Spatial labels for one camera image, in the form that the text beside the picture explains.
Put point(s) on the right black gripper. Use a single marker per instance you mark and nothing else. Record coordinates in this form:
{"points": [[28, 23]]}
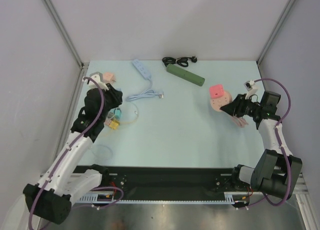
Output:
{"points": [[240, 105]]}

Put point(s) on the pink deer cube socket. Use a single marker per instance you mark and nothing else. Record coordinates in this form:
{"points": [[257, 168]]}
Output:
{"points": [[109, 77]]}

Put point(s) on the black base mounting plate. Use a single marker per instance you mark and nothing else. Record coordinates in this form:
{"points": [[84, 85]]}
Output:
{"points": [[178, 180]]}

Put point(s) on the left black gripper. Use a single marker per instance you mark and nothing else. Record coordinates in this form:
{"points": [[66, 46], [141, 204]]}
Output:
{"points": [[115, 95]]}

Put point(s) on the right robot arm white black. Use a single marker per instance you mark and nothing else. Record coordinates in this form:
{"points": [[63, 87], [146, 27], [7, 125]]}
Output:
{"points": [[277, 170]]}

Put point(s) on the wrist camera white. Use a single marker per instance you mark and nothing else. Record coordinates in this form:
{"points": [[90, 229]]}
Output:
{"points": [[94, 80], [251, 88]]}

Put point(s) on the red pink cube charger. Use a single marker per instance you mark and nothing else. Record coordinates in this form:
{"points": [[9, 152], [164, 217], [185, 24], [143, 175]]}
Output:
{"points": [[216, 91]]}

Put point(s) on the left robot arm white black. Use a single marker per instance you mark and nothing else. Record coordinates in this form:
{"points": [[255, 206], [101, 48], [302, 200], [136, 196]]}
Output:
{"points": [[54, 195]]}

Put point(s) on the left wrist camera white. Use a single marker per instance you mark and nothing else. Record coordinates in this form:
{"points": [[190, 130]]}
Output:
{"points": [[94, 80]]}

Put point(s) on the aluminium frame post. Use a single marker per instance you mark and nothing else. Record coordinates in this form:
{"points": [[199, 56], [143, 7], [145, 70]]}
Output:
{"points": [[276, 29], [49, 6]]}

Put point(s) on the left aluminium frame post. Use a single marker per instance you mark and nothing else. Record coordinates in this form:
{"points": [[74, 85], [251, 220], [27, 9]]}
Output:
{"points": [[49, 6]]}

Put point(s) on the small yellow orange adapter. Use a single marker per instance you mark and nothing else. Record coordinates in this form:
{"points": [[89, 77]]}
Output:
{"points": [[114, 124]]}

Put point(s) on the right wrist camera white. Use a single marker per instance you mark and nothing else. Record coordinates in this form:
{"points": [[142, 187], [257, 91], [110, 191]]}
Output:
{"points": [[251, 88]]}

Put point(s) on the pink round socket hub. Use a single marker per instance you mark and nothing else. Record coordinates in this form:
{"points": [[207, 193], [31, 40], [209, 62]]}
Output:
{"points": [[223, 100]]}

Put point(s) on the grey cable duct rail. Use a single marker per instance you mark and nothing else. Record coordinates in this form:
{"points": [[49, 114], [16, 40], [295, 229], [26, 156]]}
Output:
{"points": [[104, 198]]}

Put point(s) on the green power strip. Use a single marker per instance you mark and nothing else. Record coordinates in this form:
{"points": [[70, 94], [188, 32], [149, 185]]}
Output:
{"points": [[184, 74]]}

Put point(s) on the pink plug adapter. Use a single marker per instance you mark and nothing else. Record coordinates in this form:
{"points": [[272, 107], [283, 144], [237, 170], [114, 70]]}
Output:
{"points": [[108, 121]]}

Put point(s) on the teal plug adapter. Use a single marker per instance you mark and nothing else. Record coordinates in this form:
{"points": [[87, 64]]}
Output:
{"points": [[117, 113]]}

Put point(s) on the right aluminium frame post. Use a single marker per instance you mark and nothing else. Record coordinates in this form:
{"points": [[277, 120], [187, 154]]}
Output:
{"points": [[276, 29]]}

